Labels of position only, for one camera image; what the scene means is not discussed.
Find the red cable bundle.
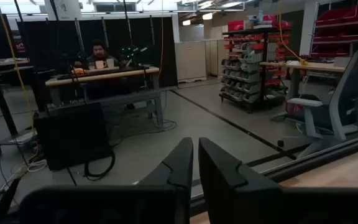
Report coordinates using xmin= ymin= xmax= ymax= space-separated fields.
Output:
xmin=284 ymin=101 xmax=304 ymax=116

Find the white cabinet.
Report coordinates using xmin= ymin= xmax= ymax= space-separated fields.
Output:
xmin=174 ymin=39 xmax=229 ymax=83

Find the rack with grey red bins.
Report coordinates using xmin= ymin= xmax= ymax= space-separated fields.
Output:
xmin=219 ymin=27 xmax=291 ymax=113

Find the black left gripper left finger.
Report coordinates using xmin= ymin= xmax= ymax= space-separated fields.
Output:
xmin=19 ymin=137 xmax=195 ymax=224

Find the person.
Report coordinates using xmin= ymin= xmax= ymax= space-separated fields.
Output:
xmin=84 ymin=39 xmax=119 ymax=70

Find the black aluminium table frame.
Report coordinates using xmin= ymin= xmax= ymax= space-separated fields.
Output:
xmin=190 ymin=130 xmax=358 ymax=218

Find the shelving with red bins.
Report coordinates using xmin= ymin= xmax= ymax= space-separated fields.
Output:
xmin=310 ymin=1 xmax=358 ymax=60

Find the white cable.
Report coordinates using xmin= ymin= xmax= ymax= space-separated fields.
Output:
xmin=26 ymin=159 xmax=48 ymax=173

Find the grey office chair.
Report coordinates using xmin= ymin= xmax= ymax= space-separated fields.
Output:
xmin=270 ymin=45 xmax=358 ymax=159

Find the wooden top desk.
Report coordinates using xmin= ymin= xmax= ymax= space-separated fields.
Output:
xmin=44 ymin=65 xmax=165 ymax=131

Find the black coiled cable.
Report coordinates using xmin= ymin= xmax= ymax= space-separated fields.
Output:
xmin=83 ymin=149 xmax=116 ymax=182

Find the black partition screen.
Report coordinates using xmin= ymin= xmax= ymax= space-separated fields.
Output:
xmin=17 ymin=17 xmax=178 ymax=90

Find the yellow cable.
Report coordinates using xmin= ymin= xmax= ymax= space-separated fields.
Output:
xmin=0 ymin=0 xmax=39 ymax=156
xmin=277 ymin=0 xmax=310 ymax=66
xmin=157 ymin=17 xmax=165 ymax=78

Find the grey rolling stand base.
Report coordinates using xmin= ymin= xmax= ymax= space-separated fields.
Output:
xmin=0 ymin=129 xmax=37 ymax=156

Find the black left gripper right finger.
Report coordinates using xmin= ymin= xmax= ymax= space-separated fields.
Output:
xmin=198 ymin=137 xmax=358 ymax=224

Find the black equipment box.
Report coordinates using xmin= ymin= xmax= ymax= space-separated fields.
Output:
xmin=33 ymin=102 xmax=113 ymax=171

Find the distant robot with green lights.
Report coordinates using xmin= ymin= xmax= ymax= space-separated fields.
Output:
xmin=119 ymin=45 xmax=149 ymax=68

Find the light wood workbench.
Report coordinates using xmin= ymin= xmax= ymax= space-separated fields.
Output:
xmin=259 ymin=60 xmax=358 ymax=103

